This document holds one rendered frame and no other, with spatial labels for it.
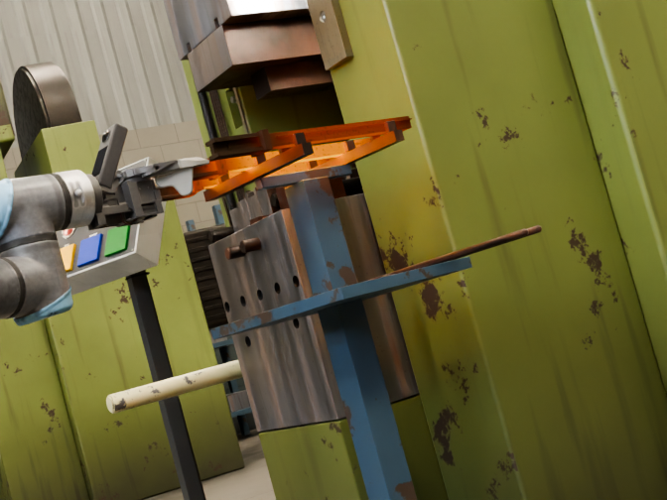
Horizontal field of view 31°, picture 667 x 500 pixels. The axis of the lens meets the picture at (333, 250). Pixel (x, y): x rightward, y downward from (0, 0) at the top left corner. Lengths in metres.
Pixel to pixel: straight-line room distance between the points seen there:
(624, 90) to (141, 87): 9.34
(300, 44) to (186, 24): 0.28
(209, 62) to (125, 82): 8.88
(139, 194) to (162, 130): 9.71
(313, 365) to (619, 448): 0.65
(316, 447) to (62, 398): 4.96
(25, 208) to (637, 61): 1.39
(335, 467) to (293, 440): 0.17
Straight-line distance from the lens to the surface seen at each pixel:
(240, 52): 2.74
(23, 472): 7.43
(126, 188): 1.97
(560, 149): 2.60
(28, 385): 7.45
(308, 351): 2.53
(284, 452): 2.73
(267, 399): 2.74
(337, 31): 2.56
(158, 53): 11.91
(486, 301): 2.40
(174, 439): 3.18
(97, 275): 3.13
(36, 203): 1.87
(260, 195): 2.69
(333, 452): 2.54
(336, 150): 2.25
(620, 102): 2.62
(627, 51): 2.67
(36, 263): 1.85
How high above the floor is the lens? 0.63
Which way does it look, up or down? 4 degrees up
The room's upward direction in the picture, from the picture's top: 15 degrees counter-clockwise
